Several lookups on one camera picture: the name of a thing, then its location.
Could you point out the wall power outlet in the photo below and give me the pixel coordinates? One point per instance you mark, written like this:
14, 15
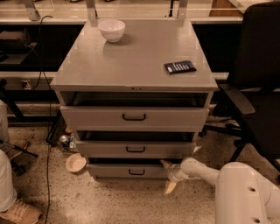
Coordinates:
26, 84

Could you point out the person leg light trousers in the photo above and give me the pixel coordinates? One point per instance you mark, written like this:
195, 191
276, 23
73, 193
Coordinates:
8, 194

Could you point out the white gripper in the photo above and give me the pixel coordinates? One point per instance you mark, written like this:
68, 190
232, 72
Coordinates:
172, 172

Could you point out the grey middle drawer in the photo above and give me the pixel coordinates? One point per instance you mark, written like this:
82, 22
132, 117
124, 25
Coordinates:
130, 149

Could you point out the grey bottom drawer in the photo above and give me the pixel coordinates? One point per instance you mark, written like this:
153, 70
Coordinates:
127, 171

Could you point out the grey top drawer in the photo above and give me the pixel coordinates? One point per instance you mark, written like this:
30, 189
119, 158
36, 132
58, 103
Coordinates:
134, 119

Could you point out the tan sneaker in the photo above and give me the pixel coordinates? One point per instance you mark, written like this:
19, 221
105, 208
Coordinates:
22, 213

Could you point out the soda can on floor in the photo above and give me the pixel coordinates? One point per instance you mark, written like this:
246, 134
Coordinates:
64, 140

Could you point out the clear plastic bottle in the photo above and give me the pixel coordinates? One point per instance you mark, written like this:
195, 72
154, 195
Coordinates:
72, 141

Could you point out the black office chair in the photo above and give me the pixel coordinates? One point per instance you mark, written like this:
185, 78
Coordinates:
250, 95

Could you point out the white ceramic bowl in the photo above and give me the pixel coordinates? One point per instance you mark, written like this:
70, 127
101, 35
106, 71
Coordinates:
112, 30

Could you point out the dark blue snack packet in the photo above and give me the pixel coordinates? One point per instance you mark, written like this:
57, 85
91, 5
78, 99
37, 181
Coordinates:
180, 67

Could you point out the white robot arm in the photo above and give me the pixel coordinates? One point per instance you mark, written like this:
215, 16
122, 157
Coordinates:
242, 194

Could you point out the grey drawer cabinet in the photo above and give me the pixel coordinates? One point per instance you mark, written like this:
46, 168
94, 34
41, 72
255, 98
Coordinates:
131, 73

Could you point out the grey drawer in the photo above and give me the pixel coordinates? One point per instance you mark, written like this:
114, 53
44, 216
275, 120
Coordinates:
130, 149
127, 171
134, 119

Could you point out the black stick on floor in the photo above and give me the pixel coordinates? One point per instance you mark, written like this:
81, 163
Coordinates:
17, 148

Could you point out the beige bowl on floor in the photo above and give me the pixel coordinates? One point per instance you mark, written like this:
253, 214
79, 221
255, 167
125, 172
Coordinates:
75, 162

